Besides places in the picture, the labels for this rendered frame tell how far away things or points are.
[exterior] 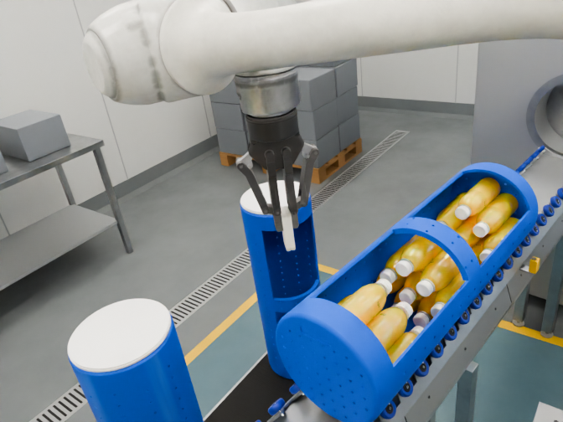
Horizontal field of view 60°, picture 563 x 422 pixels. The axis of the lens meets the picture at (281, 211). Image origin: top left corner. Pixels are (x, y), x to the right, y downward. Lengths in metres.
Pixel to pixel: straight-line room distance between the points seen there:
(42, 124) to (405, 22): 3.15
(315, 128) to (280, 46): 3.72
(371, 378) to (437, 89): 5.03
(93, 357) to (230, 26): 1.06
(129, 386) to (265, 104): 0.91
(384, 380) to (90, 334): 0.81
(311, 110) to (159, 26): 3.62
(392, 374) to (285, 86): 0.63
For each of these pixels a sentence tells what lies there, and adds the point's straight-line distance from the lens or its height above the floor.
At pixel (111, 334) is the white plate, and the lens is 1.43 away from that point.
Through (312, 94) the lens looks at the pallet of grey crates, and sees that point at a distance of 4.08.
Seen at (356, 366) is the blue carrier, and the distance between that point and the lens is 1.00.
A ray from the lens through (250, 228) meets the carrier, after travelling 1.89.
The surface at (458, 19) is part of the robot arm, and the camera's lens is 0.46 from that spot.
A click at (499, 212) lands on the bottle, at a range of 1.55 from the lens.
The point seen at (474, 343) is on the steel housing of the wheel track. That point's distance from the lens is 1.51.
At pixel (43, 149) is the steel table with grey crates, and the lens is 3.50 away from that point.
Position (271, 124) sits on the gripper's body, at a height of 1.68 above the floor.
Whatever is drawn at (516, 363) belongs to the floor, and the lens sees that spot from 2.70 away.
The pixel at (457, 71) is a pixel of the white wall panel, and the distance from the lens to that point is 5.72.
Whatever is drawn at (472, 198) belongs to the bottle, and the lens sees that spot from 1.53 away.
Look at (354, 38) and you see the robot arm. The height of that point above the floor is 1.82.
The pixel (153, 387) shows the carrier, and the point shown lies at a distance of 1.40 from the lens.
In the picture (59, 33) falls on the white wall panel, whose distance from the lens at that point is 4.41.
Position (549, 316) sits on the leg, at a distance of 2.79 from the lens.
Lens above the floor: 1.90
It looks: 29 degrees down
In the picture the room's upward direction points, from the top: 8 degrees counter-clockwise
